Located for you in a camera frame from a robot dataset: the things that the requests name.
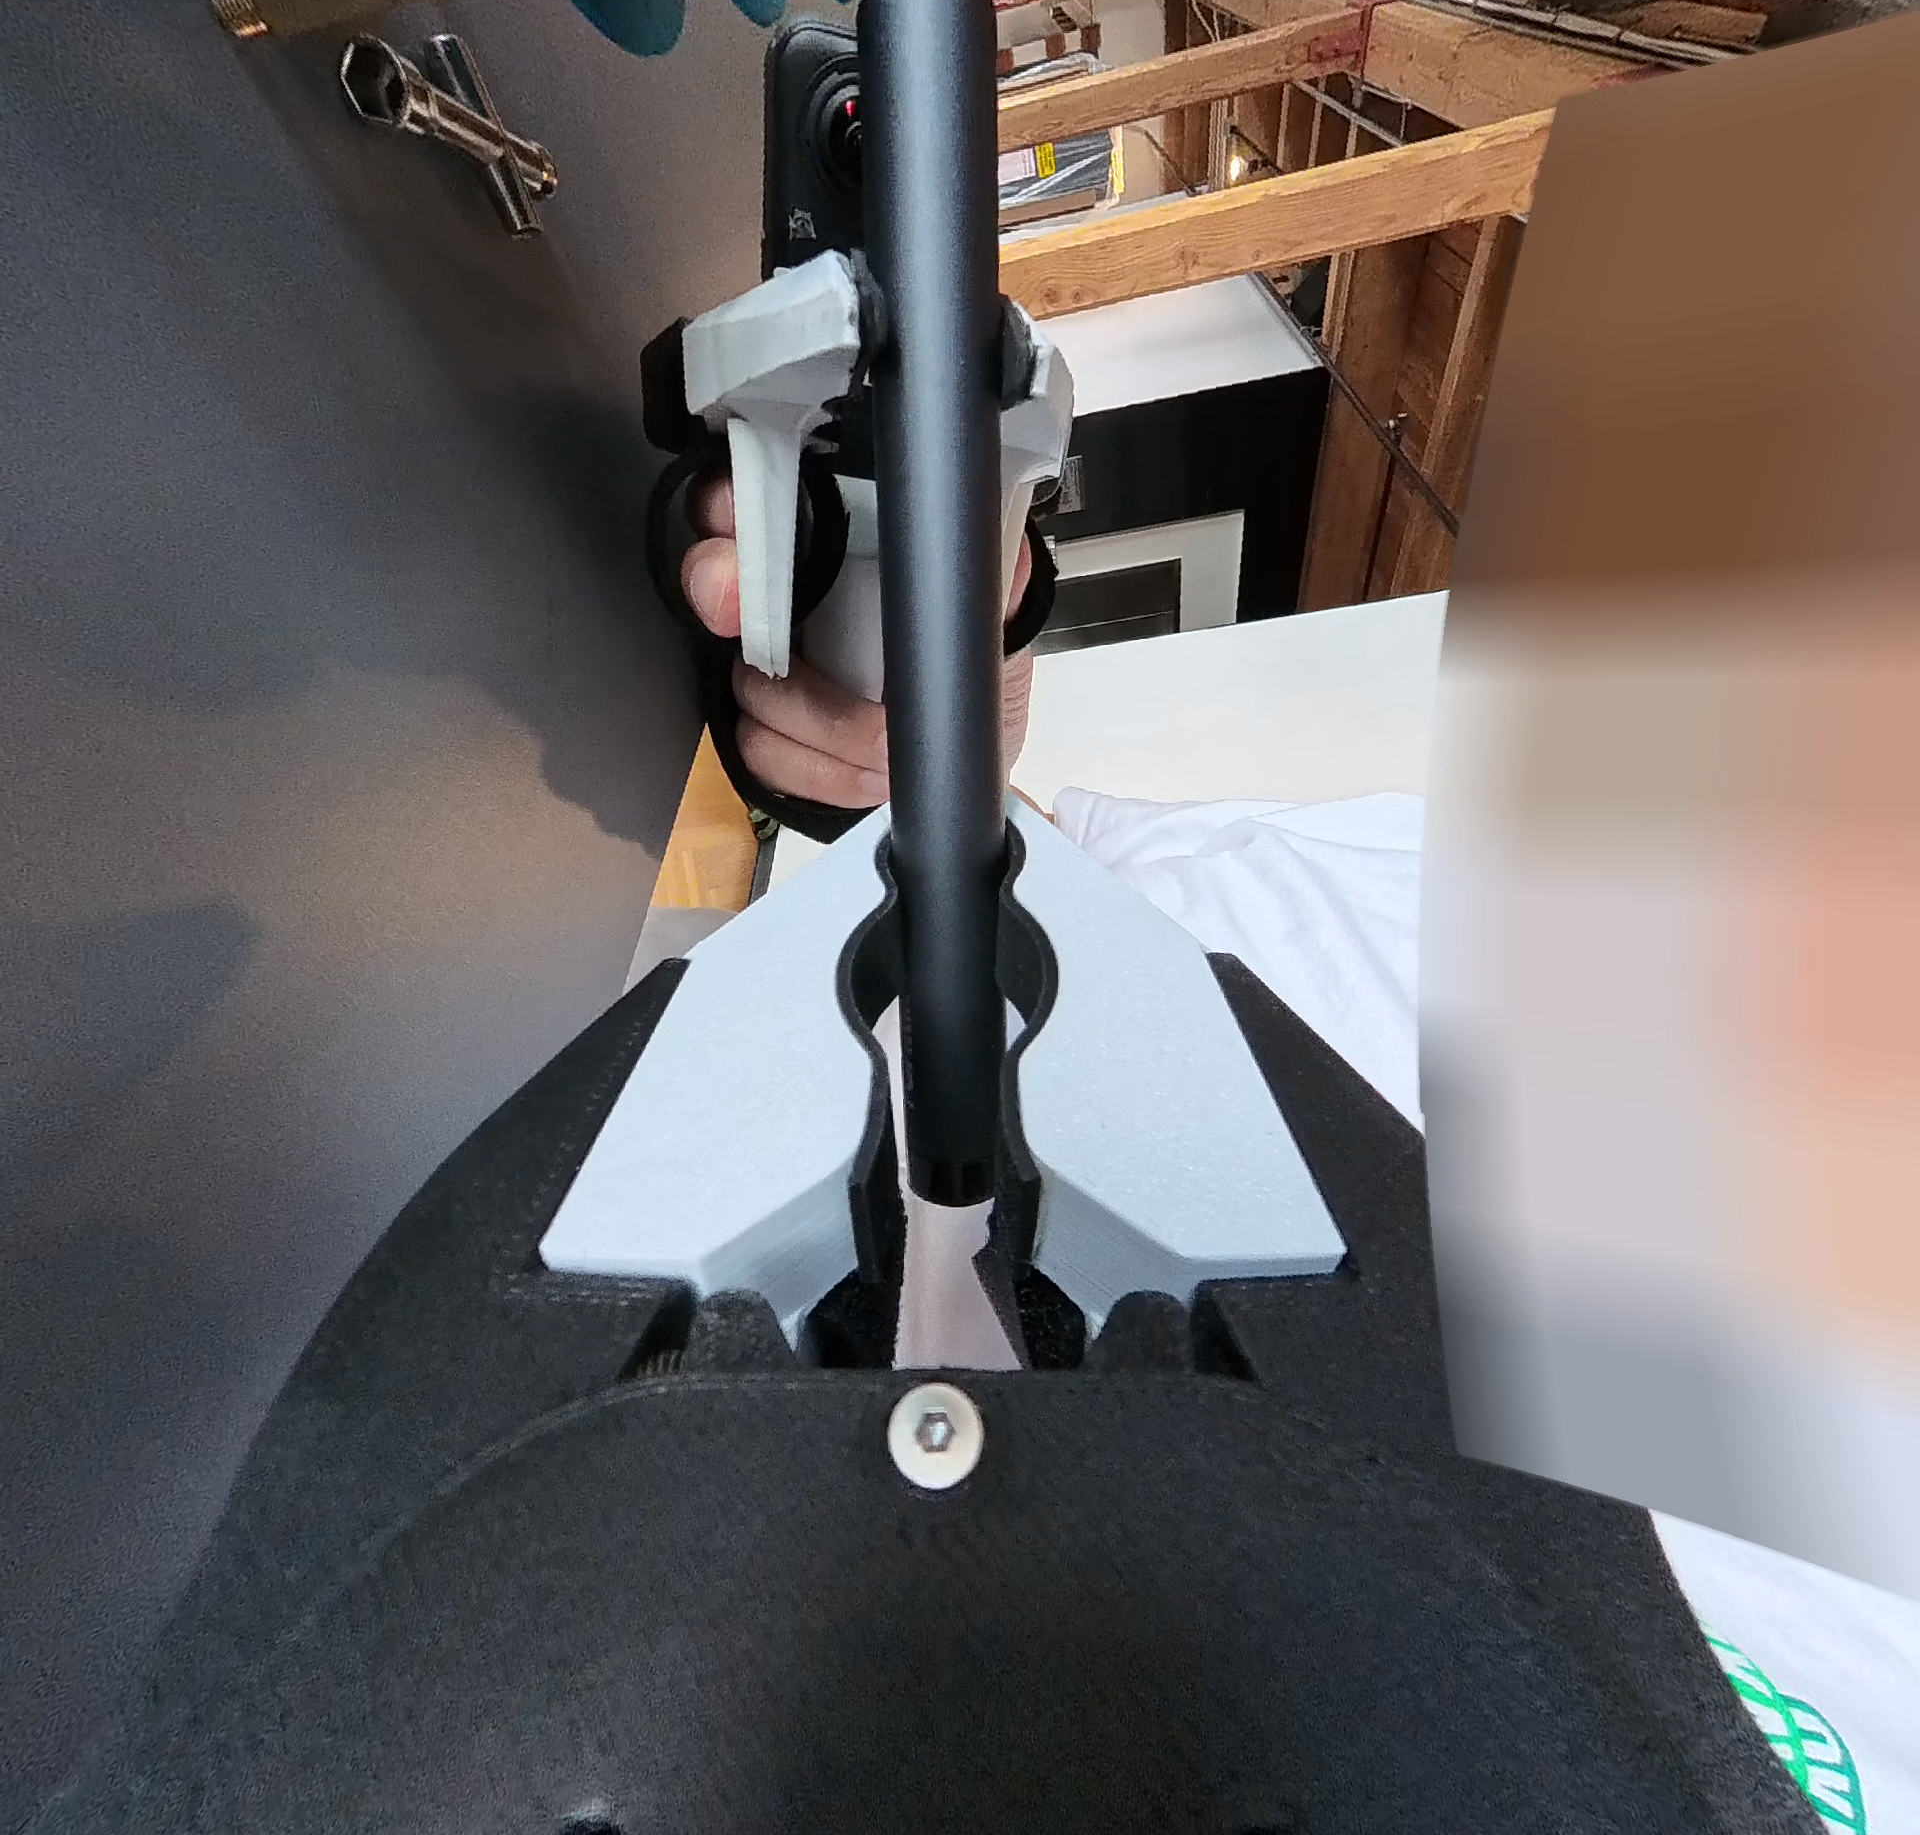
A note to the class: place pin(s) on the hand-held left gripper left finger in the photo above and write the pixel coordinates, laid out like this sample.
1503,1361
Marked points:
701,1113

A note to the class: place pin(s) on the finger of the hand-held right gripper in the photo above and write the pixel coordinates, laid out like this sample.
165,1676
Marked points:
761,346
1040,413

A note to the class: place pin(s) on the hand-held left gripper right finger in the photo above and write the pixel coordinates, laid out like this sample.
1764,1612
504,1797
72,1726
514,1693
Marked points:
1139,1099

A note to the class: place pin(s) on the black electric screwdriver pen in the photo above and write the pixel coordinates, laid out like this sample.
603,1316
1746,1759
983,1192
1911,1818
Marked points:
938,592

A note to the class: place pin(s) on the person's right hand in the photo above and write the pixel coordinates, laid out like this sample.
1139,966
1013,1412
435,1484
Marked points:
808,756

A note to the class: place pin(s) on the black cabinet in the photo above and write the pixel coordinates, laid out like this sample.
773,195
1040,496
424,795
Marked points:
1184,437

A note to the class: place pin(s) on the white printed t-shirt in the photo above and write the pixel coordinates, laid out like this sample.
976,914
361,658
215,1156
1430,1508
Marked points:
1288,936

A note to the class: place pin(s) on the white table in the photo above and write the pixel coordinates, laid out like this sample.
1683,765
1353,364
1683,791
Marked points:
1234,697

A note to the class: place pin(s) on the metal cross socket wrench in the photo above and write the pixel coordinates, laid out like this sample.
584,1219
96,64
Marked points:
448,122

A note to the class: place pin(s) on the wooden frame structure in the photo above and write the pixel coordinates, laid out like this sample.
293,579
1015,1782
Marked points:
1279,217

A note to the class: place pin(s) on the red metal bracket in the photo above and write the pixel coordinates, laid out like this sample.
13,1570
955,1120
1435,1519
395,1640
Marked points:
1337,38

